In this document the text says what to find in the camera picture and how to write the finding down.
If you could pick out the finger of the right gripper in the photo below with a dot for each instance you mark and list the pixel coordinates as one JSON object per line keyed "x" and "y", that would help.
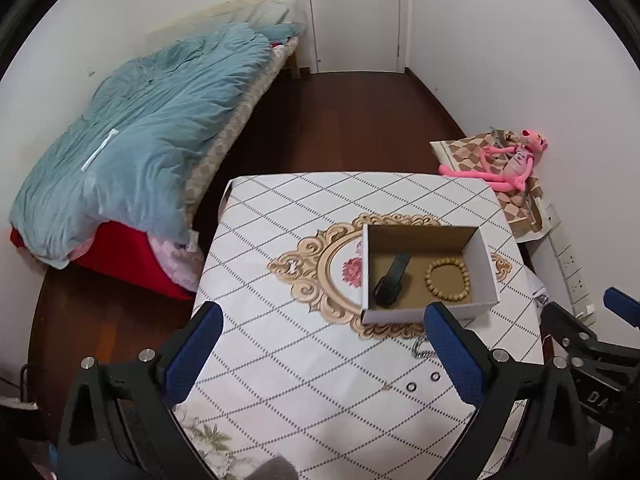
{"x": 622, "y": 305}
{"x": 606, "y": 376}

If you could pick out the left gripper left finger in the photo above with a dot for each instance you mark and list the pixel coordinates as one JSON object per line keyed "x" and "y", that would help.
{"x": 119, "y": 420}

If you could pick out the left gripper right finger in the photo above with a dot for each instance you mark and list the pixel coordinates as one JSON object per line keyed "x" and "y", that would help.
{"x": 550, "y": 441}

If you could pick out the black smart band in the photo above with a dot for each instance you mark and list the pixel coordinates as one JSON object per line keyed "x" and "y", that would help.
{"x": 388, "y": 288}

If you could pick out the white power strip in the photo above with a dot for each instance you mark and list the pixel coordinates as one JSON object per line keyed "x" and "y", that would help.
{"x": 558, "y": 243}

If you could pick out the checkered brown cushion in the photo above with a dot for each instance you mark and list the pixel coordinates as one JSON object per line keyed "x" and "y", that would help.
{"x": 522, "y": 209}

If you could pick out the bed with red sheet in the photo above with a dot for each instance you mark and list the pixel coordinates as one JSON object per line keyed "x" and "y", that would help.
{"x": 161, "y": 265}

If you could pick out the white patterned tablecloth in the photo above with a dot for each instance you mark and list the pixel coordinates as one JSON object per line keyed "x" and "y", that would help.
{"x": 294, "y": 373}

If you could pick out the pink panther plush toy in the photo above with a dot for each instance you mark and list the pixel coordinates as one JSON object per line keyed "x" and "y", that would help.
{"x": 502, "y": 158}

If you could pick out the teal blue quilt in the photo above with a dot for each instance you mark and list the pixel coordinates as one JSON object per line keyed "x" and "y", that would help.
{"x": 128, "y": 157}

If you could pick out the white door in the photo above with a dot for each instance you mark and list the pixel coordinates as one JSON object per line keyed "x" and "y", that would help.
{"x": 358, "y": 36}

